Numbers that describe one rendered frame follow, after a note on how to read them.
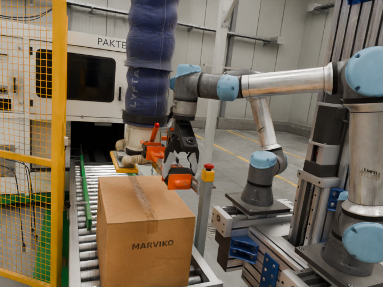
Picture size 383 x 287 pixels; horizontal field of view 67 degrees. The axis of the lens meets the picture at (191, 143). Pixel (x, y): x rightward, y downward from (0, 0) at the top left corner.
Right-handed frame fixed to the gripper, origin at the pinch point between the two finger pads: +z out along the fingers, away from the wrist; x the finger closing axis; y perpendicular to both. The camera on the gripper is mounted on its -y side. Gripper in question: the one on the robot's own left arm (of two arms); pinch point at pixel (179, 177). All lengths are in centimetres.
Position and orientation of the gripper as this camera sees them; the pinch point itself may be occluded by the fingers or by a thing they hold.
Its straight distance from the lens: 94.1
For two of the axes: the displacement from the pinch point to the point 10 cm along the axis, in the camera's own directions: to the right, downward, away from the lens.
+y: -3.3, -2.2, 9.2
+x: -9.4, -0.3, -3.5
